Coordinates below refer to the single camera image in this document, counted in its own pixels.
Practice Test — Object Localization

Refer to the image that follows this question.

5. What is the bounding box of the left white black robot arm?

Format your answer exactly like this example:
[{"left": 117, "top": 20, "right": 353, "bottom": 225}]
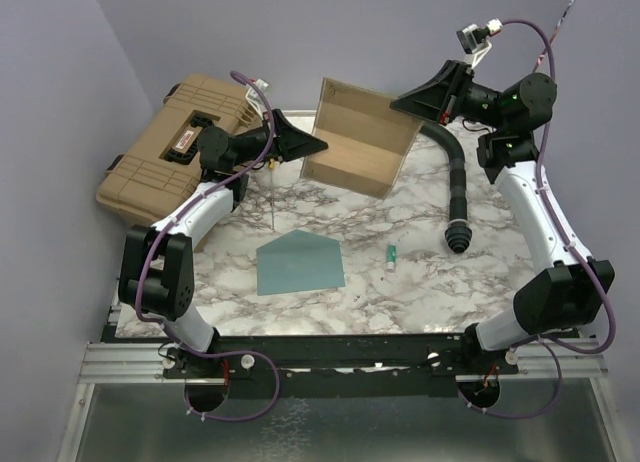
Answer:
[{"left": 118, "top": 109, "right": 329, "bottom": 377}]

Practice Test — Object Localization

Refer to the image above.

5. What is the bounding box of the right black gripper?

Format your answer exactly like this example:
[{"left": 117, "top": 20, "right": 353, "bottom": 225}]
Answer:
[{"left": 390, "top": 60, "right": 508, "bottom": 131}]

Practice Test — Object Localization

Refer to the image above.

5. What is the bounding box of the green white glue stick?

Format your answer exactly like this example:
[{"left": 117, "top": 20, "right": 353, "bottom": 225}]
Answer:
[{"left": 386, "top": 243, "right": 397, "bottom": 272}]

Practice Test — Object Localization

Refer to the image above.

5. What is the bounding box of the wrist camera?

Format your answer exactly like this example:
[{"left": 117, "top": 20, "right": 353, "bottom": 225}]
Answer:
[
  {"left": 456, "top": 19, "right": 503, "bottom": 69},
  {"left": 245, "top": 78, "right": 269, "bottom": 116}
]

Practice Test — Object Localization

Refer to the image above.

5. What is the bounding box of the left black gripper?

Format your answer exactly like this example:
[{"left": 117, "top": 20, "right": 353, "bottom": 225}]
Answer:
[{"left": 231, "top": 107, "right": 327, "bottom": 168}]

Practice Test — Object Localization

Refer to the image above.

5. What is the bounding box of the black corrugated hose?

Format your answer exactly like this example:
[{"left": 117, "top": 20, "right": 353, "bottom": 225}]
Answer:
[{"left": 417, "top": 119, "right": 473, "bottom": 255}]

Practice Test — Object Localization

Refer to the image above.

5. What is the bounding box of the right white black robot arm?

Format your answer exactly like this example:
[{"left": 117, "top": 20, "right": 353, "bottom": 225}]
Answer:
[{"left": 390, "top": 60, "right": 615, "bottom": 373}]

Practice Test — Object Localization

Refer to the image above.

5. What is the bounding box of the yellow handled thin screwdriver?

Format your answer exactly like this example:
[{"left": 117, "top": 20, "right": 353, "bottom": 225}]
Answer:
[{"left": 268, "top": 158, "right": 276, "bottom": 231}]

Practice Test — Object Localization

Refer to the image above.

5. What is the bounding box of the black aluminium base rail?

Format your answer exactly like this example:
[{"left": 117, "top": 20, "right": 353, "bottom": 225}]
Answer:
[{"left": 79, "top": 333, "right": 607, "bottom": 399}]

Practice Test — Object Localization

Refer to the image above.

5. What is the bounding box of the teal paper envelope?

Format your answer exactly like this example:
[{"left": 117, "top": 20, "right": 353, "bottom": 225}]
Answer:
[{"left": 256, "top": 230, "right": 345, "bottom": 296}]

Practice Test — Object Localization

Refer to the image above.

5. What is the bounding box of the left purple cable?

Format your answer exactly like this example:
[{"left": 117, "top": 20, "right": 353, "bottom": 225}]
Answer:
[{"left": 134, "top": 70, "right": 282, "bottom": 423}]

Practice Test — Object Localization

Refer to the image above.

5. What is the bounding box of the tan plastic tool case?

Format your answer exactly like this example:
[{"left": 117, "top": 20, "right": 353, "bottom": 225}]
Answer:
[{"left": 96, "top": 73, "right": 261, "bottom": 226}]

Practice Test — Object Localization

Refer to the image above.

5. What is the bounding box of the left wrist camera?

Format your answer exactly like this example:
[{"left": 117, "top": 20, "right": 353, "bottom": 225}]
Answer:
[{"left": 245, "top": 78, "right": 269, "bottom": 116}]

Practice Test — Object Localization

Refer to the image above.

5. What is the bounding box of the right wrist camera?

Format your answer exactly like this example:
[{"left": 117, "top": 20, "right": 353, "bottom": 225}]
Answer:
[{"left": 456, "top": 19, "right": 503, "bottom": 69}]

